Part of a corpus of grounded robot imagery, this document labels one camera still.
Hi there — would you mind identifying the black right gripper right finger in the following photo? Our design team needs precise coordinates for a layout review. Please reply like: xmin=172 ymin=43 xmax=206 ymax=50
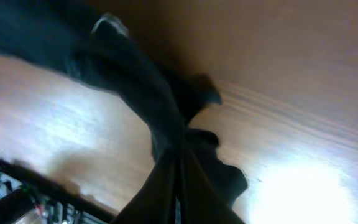
xmin=178 ymin=146 xmax=246 ymax=224

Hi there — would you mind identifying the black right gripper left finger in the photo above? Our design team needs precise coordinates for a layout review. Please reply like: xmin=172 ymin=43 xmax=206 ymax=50
xmin=111 ymin=152 xmax=176 ymax=224

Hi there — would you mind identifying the black Nike t-shirt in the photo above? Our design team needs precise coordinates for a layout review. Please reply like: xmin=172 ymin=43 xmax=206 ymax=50
xmin=0 ymin=0 xmax=248 ymax=205

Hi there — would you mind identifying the black table edge rail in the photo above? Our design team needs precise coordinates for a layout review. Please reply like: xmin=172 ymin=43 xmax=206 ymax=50
xmin=0 ymin=159 xmax=116 ymax=224

